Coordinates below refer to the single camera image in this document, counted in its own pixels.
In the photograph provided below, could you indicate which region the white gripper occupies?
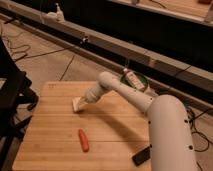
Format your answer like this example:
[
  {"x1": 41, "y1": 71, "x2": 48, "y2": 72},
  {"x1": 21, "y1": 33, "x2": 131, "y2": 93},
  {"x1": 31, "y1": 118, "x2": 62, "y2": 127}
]
[{"x1": 77, "y1": 83, "x2": 107, "y2": 107}]

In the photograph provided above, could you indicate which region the white sponge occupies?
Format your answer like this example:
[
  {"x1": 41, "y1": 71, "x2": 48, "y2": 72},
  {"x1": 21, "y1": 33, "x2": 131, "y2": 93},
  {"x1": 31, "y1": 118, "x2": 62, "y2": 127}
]
[{"x1": 72, "y1": 97, "x2": 87, "y2": 113}]

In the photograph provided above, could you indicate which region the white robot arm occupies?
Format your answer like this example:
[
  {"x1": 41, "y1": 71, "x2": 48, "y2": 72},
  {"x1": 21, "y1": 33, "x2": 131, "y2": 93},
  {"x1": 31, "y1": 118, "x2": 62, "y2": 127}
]
[{"x1": 73, "y1": 72, "x2": 197, "y2": 171}]

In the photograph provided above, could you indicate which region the orange carrot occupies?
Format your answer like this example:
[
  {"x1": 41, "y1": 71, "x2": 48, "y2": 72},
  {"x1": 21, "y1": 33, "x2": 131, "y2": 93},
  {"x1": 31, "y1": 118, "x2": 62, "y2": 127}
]
[{"x1": 78, "y1": 129, "x2": 89, "y2": 152}]

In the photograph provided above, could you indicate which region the green plate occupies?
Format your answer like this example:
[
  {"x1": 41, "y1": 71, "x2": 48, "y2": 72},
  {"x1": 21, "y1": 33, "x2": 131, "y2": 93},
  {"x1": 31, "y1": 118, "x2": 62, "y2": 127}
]
[{"x1": 120, "y1": 72, "x2": 148, "y2": 92}]

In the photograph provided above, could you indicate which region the white bottle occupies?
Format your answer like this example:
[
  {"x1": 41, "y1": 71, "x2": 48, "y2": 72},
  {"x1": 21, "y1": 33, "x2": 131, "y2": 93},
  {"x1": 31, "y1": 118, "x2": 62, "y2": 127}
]
[{"x1": 124, "y1": 68, "x2": 144, "y2": 91}]

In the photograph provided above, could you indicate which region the black chair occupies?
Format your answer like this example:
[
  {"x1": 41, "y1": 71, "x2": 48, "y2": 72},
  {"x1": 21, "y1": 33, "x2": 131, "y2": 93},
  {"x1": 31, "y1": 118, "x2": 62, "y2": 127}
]
[{"x1": 0, "y1": 36, "x2": 38, "y2": 171}]

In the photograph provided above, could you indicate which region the black phone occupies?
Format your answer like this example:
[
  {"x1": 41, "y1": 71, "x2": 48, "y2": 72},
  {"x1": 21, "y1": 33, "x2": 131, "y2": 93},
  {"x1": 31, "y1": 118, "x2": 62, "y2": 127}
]
[{"x1": 132, "y1": 147, "x2": 150, "y2": 166}]

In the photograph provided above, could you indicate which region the white object on rail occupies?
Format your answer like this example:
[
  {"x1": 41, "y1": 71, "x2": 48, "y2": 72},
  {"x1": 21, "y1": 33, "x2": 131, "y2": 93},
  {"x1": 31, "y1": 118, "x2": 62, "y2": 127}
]
[{"x1": 45, "y1": 3, "x2": 65, "y2": 22}]

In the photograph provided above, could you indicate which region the black floor cable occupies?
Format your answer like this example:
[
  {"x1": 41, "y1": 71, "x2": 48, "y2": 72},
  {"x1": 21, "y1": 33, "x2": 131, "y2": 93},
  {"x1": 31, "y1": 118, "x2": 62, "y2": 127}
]
[{"x1": 186, "y1": 107, "x2": 213, "y2": 171}]

